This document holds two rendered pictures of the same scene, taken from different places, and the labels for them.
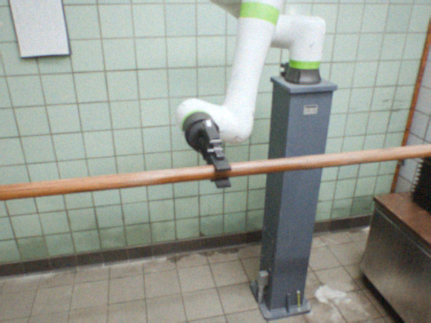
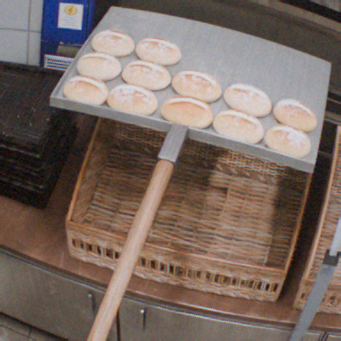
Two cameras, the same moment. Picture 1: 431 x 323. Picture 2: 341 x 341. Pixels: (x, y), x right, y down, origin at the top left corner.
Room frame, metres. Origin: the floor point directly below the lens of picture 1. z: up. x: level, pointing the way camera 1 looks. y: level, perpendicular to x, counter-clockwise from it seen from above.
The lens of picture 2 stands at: (0.36, 0.16, 2.58)
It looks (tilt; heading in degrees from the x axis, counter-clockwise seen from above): 50 degrees down; 296
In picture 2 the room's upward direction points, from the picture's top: 4 degrees clockwise
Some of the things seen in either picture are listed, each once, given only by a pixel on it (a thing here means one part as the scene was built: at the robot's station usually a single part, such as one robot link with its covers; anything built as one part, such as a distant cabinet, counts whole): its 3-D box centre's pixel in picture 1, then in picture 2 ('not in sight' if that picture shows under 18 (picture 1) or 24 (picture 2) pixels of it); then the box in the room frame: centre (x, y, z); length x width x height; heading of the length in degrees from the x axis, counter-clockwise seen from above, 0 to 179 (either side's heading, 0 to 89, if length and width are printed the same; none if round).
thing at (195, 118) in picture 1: (202, 131); not in sight; (0.91, 0.03, 1.19); 0.12 x 0.06 x 0.09; 102
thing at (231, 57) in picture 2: not in sight; (204, 70); (0.93, -1.17, 1.19); 0.55 x 0.36 x 0.03; 12
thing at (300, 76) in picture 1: (297, 71); not in sight; (1.54, -0.36, 1.23); 0.26 x 0.15 x 0.06; 13
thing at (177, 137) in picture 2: not in sight; (173, 146); (0.88, -0.95, 1.19); 0.09 x 0.04 x 0.03; 102
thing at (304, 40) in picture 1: (303, 41); not in sight; (1.49, -0.36, 1.36); 0.16 x 0.13 x 0.19; 55
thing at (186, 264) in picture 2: not in sight; (202, 179); (0.95, -1.27, 0.72); 0.56 x 0.49 x 0.28; 14
